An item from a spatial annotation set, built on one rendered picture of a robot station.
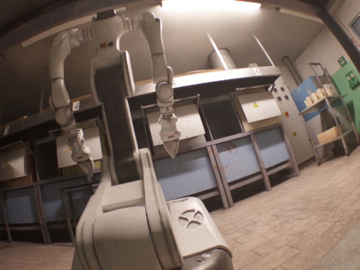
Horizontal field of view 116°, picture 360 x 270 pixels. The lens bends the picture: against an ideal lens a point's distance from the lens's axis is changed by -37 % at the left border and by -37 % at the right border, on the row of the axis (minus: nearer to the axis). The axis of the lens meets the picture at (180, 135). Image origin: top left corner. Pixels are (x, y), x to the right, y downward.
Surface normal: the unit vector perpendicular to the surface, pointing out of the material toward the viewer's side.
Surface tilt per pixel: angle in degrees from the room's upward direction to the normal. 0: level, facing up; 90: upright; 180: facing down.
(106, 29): 129
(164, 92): 139
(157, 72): 109
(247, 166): 90
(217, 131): 90
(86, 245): 71
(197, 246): 38
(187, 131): 90
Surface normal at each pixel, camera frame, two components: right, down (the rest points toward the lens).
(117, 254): 0.05, -0.30
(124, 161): 0.03, -0.60
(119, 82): 0.19, 0.03
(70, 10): 0.26, 0.92
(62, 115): 0.31, 0.46
